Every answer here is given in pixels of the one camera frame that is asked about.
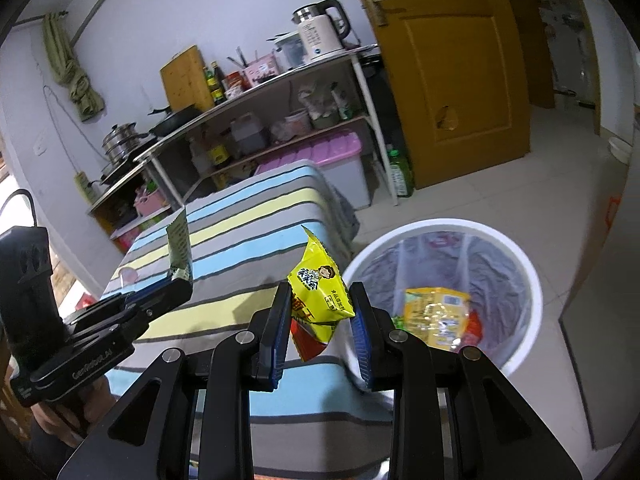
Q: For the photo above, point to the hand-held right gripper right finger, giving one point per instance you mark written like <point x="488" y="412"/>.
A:
<point x="360" y="350"/>

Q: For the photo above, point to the grey plastic container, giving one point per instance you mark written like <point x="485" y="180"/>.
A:
<point x="290" y="52"/>

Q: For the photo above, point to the clear plastic bottle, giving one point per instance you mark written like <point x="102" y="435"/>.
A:
<point x="199" y="157"/>

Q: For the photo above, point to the white round trash bin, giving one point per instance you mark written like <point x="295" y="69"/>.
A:
<point x="525" y="280"/>

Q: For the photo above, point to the pink lid storage box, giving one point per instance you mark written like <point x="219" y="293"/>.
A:
<point x="320" y="160"/>

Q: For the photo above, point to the white electric kettle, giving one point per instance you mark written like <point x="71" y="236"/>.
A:
<point x="320" y="30"/>

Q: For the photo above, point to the wall power strip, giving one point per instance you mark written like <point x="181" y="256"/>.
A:
<point x="81" y="186"/>

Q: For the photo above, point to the dark green wrapper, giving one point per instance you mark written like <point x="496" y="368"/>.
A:
<point x="179" y="245"/>

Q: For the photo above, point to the black wok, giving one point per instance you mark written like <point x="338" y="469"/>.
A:
<point x="175" y="120"/>

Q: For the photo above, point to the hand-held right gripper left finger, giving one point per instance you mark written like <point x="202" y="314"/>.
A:
<point x="280" y="355"/>

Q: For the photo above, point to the white wall socket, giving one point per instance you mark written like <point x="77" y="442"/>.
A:
<point x="41" y="149"/>

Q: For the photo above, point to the kitchen utensils bundle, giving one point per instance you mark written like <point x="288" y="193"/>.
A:
<point x="242" y="57"/>

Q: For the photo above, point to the large yellow food wrapper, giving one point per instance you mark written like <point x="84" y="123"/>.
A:
<point x="435" y="312"/>

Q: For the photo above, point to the white metal shelf rack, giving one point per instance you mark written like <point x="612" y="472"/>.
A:
<point x="280" y="85"/>

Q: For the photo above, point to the small yellow snack packet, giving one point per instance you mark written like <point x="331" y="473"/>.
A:
<point x="320" y="280"/>

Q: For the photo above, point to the low kitchen shelf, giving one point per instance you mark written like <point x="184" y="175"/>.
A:
<point x="125" y="195"/>

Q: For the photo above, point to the dark sauce bottle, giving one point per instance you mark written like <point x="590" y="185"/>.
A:
<point x="219" y="82"/>
<point x="210" y="87"/>

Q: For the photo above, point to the green hanging cloth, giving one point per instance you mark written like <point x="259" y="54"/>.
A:
<point x="72" y="70"/>

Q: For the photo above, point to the green and white bottle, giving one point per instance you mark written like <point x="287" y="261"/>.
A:
<point x="341" y="102"/>

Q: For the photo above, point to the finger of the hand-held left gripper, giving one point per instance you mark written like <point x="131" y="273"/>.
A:
<point x="115" y="302"/>
<point x="170" y="297"/>

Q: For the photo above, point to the person's left hand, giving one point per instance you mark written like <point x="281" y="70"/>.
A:
<point x="70" y="415"/>

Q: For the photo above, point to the silver refrigerator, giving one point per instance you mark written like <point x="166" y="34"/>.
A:
<point x="595" y="310"/>

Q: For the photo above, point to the black induction cooker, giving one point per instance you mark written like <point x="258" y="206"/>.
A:
<point x="120" y="172"/>

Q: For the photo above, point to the green drink bottle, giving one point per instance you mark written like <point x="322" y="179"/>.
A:
<point x="400" y="175"/>

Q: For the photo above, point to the red lid sauce jar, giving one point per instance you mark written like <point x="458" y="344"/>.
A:
<point x="234" y="85"/>

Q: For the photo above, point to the steel steamer pot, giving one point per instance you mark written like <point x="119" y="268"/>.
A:
<point x="122" y="142"/>

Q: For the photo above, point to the crumpled plastic bags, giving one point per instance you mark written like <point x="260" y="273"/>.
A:
<point x="312" y="102"/>

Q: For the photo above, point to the pink plastic basket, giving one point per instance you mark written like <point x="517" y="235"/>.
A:
<point x="150" y="202"/>

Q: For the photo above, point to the white floor basin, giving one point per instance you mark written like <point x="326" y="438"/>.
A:
<point x="620" y="150"/>

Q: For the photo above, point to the yellow wooden door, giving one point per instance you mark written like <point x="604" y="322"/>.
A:
<point x="450" y="60"/>

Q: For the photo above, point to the red plastic bag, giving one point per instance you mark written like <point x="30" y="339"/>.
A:
<point x="475" y="330"/>

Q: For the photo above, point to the pink utensil holder box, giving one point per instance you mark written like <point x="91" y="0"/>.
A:
<point x="262" y="67"/>

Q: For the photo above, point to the yellow label bottle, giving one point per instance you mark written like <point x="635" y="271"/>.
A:
<point x="219" y="152"/>

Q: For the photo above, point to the clear pink plastic cup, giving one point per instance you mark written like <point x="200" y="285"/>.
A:
<point x="127" y="275"/>

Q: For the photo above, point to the wooden cutting board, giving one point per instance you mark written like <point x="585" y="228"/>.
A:
<point x="182" y="80"/>

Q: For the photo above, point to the grey bin liner bag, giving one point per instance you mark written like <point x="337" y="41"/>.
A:
<point x="450" y="260"/>

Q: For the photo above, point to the striped bed sheet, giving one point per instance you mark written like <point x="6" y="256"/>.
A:
<point x="240" y="220"/>

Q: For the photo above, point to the green wrapper with red label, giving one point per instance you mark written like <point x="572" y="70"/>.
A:
<point x="398" y="322"/>

